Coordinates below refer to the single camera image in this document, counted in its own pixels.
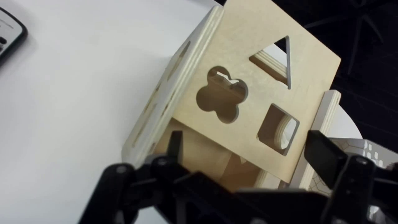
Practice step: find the wooden shape sorter box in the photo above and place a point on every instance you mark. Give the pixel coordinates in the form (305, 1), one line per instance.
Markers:
(165, 107)

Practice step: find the black remote control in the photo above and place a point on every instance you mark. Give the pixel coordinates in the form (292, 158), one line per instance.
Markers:
(7, 35)

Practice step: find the wooden lid with shape holes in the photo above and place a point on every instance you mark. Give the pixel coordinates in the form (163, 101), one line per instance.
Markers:
(256, 45)

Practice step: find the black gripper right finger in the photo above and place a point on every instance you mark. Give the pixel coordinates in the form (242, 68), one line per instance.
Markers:
(331, 161)

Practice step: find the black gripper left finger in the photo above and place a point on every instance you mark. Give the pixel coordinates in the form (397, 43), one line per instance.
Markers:
(124, 194)

